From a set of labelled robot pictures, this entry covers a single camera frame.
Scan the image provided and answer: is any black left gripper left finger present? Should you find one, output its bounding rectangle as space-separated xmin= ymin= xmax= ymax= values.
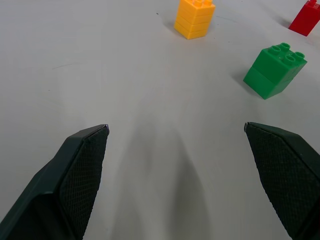
xmin=0 ymin=123 xmax=111 ymax=240

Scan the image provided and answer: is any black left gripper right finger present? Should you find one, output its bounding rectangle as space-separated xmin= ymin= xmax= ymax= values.
xmin=243 ymin=121 xmax=320 ymax=240

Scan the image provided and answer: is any green cube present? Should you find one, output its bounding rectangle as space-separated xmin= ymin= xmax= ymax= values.
xmin=242 ymin=42 xmax=308 ymax=101

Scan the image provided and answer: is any red cube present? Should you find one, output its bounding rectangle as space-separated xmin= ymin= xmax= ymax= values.
xmin=288 ymin=0 xmax=320 ymax=38

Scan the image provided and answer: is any yellow cube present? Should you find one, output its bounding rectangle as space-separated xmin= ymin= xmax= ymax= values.
xmin=173 ymin=0 xmax=217 ymax=41

